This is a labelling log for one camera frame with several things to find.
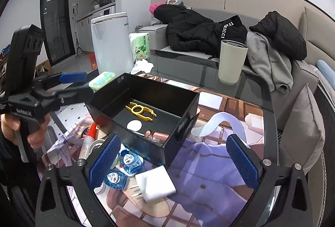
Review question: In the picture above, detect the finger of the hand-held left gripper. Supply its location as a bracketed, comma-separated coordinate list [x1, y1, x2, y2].
[33, 86, 94, 106]
[33, 72, 88, 86]

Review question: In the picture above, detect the brown cardboard box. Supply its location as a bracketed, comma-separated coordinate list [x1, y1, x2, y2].
[35, 59, 52, 76]

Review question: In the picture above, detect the black jacket with lettering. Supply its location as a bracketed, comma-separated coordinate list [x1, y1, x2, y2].
[153, 4, 248, 57]

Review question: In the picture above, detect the person's left hand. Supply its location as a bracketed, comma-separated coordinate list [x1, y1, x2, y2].
[1, 114, 51, 149]

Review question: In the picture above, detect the white microwave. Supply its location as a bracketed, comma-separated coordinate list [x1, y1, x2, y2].
[101, 6, 116, 17]

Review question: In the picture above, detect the mop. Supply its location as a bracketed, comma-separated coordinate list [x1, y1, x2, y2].
[71, 3, 85, 57]

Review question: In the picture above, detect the yellow plastic tool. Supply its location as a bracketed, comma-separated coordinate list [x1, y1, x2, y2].
[125, 102, 157, 119]

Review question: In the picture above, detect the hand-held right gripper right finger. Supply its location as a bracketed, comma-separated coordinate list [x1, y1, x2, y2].
[225, 134, 311, 227]

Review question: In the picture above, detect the light blue pillow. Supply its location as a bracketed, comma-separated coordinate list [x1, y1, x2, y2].
[317, 59, 335, 83]

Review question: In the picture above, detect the green wet wipes pack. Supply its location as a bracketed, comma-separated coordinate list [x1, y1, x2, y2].
[129, 32, 151, 62]

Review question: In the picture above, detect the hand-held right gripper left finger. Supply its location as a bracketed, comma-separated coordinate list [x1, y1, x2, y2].
[35, 133, 121, 227]

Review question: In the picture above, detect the pink hat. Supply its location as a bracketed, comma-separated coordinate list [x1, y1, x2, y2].
[149, 3, 166, 14]

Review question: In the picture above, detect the green plastic case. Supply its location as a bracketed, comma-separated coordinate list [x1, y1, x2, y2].
[88, 71, 116, 90]

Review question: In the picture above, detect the white floor appliance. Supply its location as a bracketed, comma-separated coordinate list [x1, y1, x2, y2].
[90, 12, 134, 78]

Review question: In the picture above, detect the white glue bottle red cap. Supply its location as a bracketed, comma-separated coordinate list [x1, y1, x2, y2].
[79, 123, 98, 161]

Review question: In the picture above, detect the white charger adapter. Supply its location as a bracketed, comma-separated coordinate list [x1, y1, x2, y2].
[131, 165, 176, 202]

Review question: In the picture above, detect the grey coat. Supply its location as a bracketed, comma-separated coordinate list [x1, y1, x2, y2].
[242, 31, 294, 93]

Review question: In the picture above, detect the beige cup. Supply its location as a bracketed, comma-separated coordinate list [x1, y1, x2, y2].
[218, 39, 249, 85]

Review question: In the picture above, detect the grey cushion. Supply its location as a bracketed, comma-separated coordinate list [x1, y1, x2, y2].
[279, 84, 326, 175]

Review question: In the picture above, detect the pink metallic tube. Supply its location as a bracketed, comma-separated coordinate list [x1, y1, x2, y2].
[145, 130, 170, 142]

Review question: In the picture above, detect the white tape roll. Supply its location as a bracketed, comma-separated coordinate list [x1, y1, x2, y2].
[88, 139, 106, 157]

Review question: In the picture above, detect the red box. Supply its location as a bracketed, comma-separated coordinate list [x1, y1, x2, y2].
[89, 53, 98, 73]

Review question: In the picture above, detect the blue eye drop bottle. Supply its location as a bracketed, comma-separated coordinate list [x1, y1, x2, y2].
[118, 150, 143, 172]
[103, 169, 129, 189]

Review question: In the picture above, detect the white round disc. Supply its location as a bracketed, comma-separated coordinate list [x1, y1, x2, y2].
[127, 120, 143, 131]

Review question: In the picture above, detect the black quilted jacket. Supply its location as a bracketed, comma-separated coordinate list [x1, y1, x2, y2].
[249, 10, 307, 61]

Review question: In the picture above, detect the dark glass door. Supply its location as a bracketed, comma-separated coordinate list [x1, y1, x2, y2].
[40, 0, 72, 65]

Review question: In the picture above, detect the black cardboard box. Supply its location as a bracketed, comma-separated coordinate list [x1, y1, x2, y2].
[86, 72, 201, 167]

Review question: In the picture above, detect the printed table mat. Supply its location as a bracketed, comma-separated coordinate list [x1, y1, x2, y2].
[39, 72, 265, 227]

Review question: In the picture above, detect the crumpled white tissue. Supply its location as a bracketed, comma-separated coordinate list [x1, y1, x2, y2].
[130, 59, 155, 75]

